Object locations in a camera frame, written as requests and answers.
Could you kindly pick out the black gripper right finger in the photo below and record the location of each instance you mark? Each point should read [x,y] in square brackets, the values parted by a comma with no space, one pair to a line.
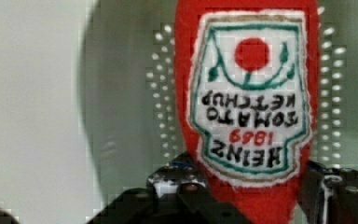
[329,195]

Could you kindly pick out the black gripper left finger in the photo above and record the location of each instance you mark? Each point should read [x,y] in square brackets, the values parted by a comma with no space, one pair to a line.
[176,193]

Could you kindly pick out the red plush ketchup bottle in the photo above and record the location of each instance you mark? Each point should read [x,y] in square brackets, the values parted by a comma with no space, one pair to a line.
[246,78]

